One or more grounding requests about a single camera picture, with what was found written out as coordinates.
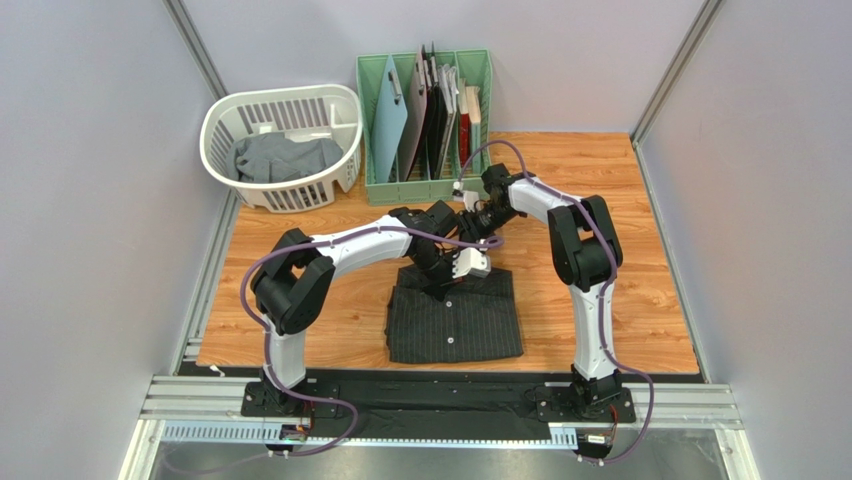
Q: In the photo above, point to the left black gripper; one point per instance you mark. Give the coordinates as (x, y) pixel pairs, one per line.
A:
(439, 287)

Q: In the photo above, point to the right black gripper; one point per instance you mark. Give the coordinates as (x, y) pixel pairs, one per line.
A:
(470, 222)

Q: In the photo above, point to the black pinstriped long sleeve shirt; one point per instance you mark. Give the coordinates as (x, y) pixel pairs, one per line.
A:
(476, 321)

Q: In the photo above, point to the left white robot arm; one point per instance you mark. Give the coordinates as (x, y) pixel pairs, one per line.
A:
(284, 291)

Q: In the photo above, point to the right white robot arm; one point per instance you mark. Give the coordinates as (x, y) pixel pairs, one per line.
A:
(585, 253)

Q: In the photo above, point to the red book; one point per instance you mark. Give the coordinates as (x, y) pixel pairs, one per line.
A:
(463, 121)

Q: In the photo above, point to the mauve clipboard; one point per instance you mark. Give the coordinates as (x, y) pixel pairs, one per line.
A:
(416, 102)

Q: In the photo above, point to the green file organizer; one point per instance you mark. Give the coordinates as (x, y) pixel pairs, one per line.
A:
(475, 66)

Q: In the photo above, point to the green spine book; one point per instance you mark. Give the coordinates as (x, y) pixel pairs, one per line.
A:
(474, 122)

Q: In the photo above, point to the black folder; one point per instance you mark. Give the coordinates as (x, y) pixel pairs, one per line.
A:
(435, 106)

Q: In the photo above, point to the blue clipboard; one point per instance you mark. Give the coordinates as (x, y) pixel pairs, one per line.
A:
(389, 123)

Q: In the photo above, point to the grey notebook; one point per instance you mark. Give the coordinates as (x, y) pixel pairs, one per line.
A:
(449, 93)

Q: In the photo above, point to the white laundry basket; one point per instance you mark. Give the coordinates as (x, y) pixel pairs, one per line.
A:
(301, 113)

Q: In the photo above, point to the grey shirt in basket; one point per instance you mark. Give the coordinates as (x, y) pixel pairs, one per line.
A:
(273, 158)

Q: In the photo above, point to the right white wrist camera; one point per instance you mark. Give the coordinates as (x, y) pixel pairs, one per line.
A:
(469, 198)

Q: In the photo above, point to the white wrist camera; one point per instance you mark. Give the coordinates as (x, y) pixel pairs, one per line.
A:
(471, 262)
(469, 198)

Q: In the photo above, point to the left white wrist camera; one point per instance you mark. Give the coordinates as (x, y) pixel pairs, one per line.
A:
(471, 262)

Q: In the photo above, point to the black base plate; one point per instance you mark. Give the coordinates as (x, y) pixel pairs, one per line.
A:
(434, 405)

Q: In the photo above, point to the aluminium rail frame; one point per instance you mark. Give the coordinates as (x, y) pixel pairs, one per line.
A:
(190, 426)

